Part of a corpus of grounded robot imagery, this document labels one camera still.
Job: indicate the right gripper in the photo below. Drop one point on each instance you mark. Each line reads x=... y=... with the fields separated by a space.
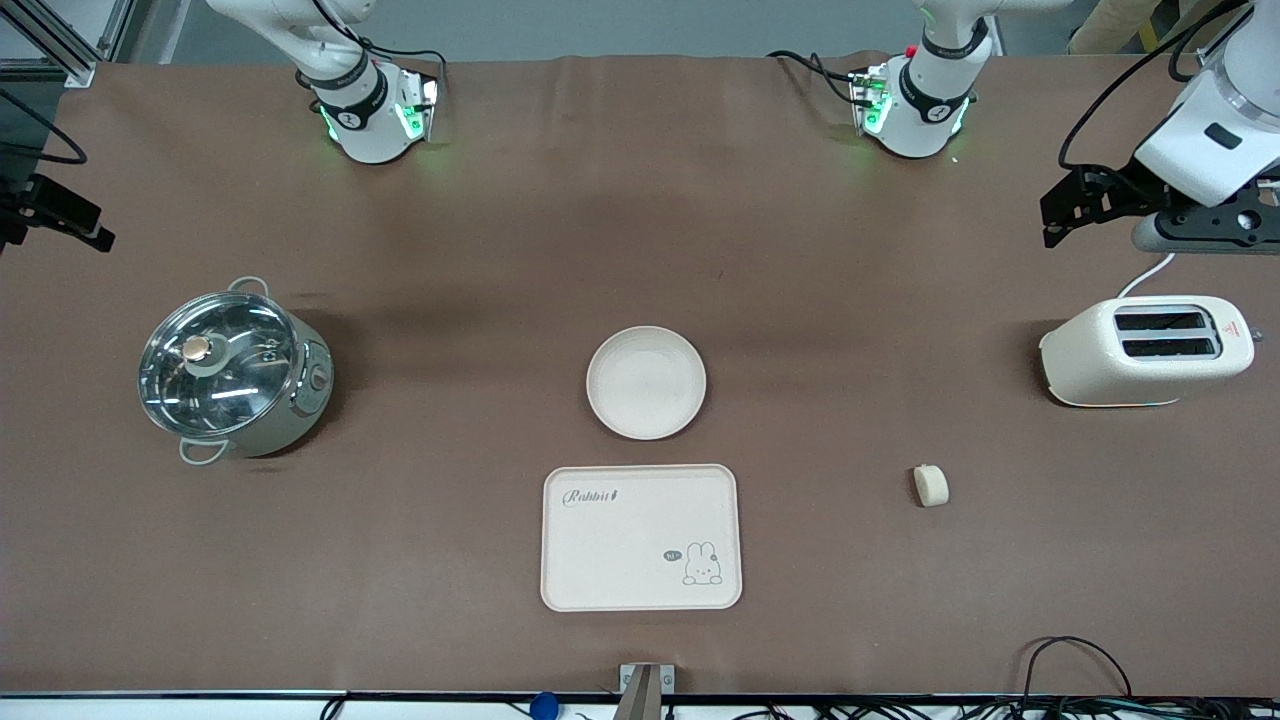
x=28 y=198

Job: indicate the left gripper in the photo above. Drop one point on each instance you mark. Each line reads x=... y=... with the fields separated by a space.
x=1122 y=189

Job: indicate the small white steamed bun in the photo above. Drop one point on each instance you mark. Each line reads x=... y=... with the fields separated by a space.
x=931 y=486

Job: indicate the round cream plate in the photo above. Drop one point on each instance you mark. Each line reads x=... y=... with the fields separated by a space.
x=646 y=383

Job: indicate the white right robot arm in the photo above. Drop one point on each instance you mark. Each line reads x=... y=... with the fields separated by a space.
x=365 y=120

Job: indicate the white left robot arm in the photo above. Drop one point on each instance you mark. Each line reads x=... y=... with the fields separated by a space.
x=925 y=110

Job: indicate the cream rabbit print tray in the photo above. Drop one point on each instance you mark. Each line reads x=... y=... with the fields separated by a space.
x=640 y=545

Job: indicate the tan cardboard box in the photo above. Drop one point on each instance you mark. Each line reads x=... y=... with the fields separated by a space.
x=1110 y=30

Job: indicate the cream two-slot toaster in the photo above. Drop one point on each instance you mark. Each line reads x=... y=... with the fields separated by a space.
x=1140 y=372

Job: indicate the glass pot lid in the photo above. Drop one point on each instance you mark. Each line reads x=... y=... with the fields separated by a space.
x=218 y=365

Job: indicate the brown table cloth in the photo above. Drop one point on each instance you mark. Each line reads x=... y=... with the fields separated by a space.
x=640 y=230

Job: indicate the small blue round object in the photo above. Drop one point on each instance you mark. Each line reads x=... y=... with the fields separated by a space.
x=543 y=707

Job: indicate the aluminium frame profile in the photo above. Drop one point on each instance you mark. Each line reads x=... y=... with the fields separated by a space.
x=60 y=50

